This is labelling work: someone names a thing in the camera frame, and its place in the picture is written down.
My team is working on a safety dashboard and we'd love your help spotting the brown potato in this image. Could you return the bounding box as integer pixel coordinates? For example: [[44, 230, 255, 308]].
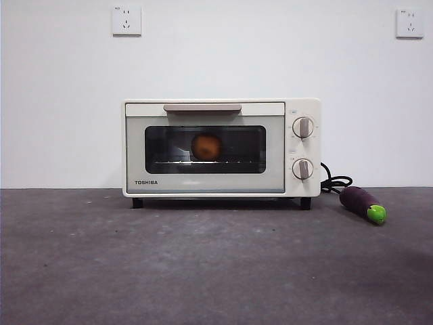
[[191, 133, 223, 163]]

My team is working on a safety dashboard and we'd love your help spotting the glass oven door beige handle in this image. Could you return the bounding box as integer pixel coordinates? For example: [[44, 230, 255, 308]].
[[124, 102, 286, 194]]

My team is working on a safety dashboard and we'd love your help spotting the beige oven knob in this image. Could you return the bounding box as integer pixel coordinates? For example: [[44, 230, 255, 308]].
[[292, 116, 316, 139], [292, 158, 315, 181]]

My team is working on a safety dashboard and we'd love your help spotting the white Toshiba toaster oven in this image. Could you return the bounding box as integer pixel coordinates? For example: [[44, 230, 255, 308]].
[[122, 97, 322, 211]]

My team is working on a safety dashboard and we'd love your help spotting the purple toy eggplant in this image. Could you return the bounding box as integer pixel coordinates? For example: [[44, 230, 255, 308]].
[[339, 186, 388, 226]]

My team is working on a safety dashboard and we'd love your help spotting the metal wire oven rack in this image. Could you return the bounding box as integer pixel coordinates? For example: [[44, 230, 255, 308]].
[[150, 158, 258, 167]]

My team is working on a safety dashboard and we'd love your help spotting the black oven power cable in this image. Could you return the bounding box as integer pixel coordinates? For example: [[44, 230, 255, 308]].
[[319, 161, 353, 194]]

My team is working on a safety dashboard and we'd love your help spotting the white wall socket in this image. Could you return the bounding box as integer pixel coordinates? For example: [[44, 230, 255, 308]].
[[396, 9, 425, 40], [112, 5, 143, 37]]

